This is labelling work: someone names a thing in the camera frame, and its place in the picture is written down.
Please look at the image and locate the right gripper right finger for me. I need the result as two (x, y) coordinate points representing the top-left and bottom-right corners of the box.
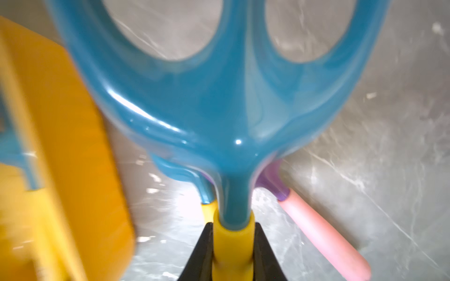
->
(253, 222), (287, 281)

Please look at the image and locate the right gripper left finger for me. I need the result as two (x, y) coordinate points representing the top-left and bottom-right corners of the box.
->
(178, 222), (213, 281)

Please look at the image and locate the blue rake yellow handle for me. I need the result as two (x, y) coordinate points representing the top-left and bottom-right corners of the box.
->
(151, 155), (218, 223)
(46, 1), (389, 281)

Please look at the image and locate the yellow plastic storage box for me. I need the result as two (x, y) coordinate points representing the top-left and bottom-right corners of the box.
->
(1, 18), (135, 281)

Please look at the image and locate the purple rake pink handle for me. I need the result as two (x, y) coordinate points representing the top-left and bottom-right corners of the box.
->
(255, 160), (371, 281)

